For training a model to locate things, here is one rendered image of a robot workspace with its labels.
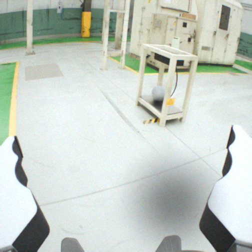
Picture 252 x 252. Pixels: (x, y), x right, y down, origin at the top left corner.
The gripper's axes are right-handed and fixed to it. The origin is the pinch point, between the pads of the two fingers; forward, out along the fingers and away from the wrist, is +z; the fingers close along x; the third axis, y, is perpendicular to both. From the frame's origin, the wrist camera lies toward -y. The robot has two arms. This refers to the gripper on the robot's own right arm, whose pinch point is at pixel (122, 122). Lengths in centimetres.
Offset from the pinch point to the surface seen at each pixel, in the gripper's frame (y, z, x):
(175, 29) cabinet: 27, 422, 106
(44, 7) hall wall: -85, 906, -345
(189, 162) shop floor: 115, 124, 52
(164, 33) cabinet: 35, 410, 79
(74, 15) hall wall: -26, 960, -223
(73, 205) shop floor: 102, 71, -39
